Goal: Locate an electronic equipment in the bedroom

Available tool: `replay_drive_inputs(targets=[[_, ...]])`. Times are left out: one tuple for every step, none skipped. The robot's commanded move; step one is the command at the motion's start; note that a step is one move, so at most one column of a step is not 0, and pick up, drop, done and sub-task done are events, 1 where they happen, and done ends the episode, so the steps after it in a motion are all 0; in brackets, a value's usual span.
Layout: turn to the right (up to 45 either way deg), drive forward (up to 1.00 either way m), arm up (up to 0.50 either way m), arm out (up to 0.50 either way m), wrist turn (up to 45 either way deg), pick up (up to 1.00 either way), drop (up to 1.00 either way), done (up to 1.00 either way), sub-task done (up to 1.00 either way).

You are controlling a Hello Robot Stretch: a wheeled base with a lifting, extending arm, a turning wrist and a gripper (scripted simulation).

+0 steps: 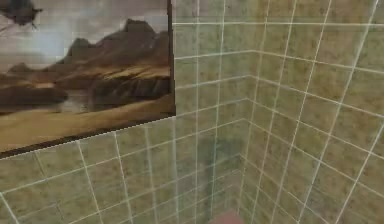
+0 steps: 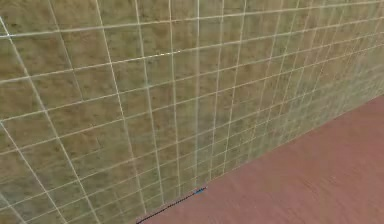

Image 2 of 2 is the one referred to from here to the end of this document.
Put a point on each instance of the thin black rod blue tip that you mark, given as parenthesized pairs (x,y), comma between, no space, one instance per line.
(173,204)

